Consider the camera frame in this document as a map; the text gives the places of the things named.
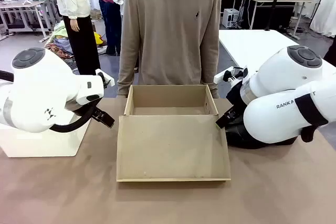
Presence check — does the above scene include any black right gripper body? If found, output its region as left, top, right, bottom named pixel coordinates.
left=225, top=82, right=249, bottom=112

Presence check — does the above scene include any brown cardboard shoe box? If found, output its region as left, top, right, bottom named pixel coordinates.
left=116, top=84, right=232, bottom=183

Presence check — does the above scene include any person's left forearm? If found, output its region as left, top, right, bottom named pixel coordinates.
left=201, top=40, right=221, bottom=99

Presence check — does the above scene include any person's right forearm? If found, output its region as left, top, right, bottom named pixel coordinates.
left=117, top=40, right=139, bottom=96

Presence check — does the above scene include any white plastic storage box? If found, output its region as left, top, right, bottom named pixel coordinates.
left=0, top=118, right=91, bottom=158

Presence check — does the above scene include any white table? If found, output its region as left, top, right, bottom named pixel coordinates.
left=218, top=29, right=336, bottom=78

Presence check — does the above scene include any small white cabinet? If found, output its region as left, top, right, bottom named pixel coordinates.
left=222, top=8, right=240, bottom=29

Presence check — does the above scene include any colourful clothes pile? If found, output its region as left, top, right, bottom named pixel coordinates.
left=43, top=20, right=108, bottom=61

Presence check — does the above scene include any bystander in pink top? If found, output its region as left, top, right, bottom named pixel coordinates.
left=89, top=0, right=123, bottom=56

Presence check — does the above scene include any background desk with black panel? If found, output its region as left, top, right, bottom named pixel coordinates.
left=248, top=0, right=317, bottom=38

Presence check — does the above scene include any person in beige sweater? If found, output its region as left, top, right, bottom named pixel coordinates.
left=117, top=0, right=223, bottom=99

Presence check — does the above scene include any white curtain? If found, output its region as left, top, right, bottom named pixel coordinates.
left=309, top=0, right=336, bottom=38

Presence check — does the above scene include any grey background workbench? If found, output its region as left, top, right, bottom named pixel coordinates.
left=0, top=0, right=57, bottom=43

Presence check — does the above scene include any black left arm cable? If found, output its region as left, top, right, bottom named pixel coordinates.
left=0, top=70, right=103, bottom=133

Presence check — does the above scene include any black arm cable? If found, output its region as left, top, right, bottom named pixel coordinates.
left=0, top=70, right=103, bottom=133
left=300, top=125, right=320, bottom=143

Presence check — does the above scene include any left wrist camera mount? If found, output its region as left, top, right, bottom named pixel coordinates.
left=95, top=68, right=116, bottom=88

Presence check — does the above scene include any black strap on right arm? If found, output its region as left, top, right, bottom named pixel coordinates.
left=295, top=92, right=329, bottom=127

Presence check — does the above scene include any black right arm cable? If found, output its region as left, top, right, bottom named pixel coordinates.
left=300, top=125, right=320, bottom=143

